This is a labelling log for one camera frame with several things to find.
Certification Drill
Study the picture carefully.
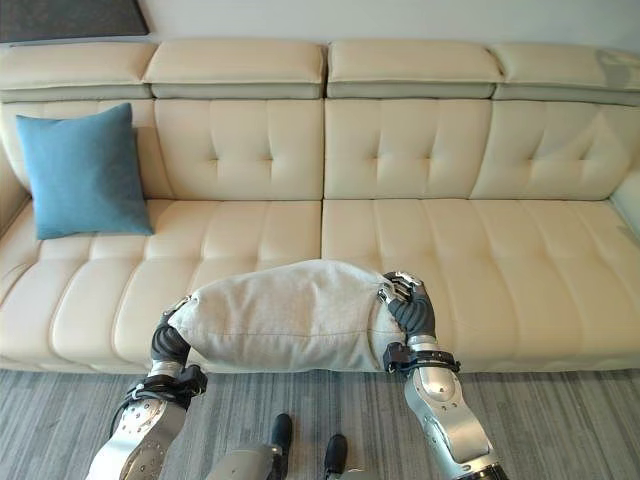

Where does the robot silver leg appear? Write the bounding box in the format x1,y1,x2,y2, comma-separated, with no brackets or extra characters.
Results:
204,441,286,480

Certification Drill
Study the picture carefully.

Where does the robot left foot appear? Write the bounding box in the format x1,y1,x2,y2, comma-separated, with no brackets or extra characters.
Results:
270,412,294,457

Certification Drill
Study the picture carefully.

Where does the blue square cushion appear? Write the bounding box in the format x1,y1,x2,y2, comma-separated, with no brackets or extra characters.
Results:
15,102,155,241

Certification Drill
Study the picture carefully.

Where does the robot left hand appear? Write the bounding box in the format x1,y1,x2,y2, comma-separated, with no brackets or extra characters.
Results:
151,294,195,365

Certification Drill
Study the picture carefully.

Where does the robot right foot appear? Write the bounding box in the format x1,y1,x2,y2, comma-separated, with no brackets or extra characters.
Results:
323,433,349,476

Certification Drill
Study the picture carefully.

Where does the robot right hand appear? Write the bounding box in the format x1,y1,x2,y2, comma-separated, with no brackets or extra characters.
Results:
375,269,438,347

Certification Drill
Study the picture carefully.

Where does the cream leather sofa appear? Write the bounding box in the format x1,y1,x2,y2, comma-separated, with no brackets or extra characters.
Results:
0,39,640,374

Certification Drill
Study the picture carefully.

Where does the light grey cushion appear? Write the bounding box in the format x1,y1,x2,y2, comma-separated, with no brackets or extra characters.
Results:
164,259,409,374

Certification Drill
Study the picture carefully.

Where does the dark grey wall panel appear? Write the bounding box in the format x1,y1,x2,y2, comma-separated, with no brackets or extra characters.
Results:
0,0,151,44

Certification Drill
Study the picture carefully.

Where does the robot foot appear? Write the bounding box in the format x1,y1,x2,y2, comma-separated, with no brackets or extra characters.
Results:
270,412,294,457
323,433,349,476

